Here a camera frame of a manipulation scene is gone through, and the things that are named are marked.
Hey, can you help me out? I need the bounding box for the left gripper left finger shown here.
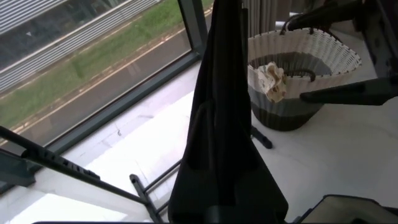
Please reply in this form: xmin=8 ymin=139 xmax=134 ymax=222
xmin=167 ymin=102 xmax=228 ymax=219

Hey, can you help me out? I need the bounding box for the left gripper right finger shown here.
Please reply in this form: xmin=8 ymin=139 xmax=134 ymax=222
xmin=226 ymin=130 xmax=289 ymax=220

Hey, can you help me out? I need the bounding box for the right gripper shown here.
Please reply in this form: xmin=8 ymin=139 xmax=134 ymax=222
xmin=287 ymin=0 xmax=398 ymax=106

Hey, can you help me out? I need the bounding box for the black garment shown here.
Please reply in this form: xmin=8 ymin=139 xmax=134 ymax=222
xmin=185 ymin=0 xmax=254 ymax=175

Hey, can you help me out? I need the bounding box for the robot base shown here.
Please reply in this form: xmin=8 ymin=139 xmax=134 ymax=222
xmin=292 ymin=194 xmax=398 ymax=224

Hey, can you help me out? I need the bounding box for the white laundry basket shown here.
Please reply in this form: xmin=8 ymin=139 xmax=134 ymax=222
xmin=248 ymin=14 xmax=363 ymax=131

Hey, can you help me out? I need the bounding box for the black clothes rack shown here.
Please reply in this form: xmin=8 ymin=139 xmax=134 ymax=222
xmin=0 ymin=7 xmax=274 ymax=223

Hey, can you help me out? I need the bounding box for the cream printed garment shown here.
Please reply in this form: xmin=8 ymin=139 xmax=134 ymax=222
xmin=254 ymin=61 xmax=289 ymax=103

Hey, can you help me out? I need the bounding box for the beige curtain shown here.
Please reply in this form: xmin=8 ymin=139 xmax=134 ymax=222
xmin=242 ymin=0 xmax=312 ymax=38

